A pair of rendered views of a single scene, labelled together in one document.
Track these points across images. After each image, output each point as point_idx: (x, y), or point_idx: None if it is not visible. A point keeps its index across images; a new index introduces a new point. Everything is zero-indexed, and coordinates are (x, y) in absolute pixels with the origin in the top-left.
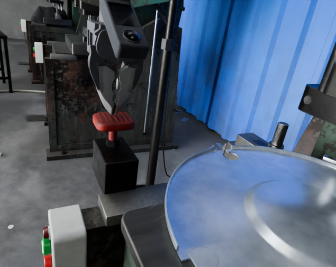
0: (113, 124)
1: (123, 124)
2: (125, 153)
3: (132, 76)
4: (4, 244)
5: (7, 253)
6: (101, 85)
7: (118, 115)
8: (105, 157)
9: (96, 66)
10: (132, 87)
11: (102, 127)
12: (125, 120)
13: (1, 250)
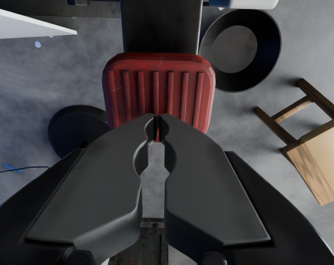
0: (174, 58)
1: (143, 56)
2: (143, 29)
3: (64, 191)
4: (216, 139)
5: (215, 130)
6: (220, 161)
7: (141, 115)
8: (193, 23)
9: (286, 238)
10: (80, 152)
11: (205, 60)
12: (130, 79)
13: (219, 134)
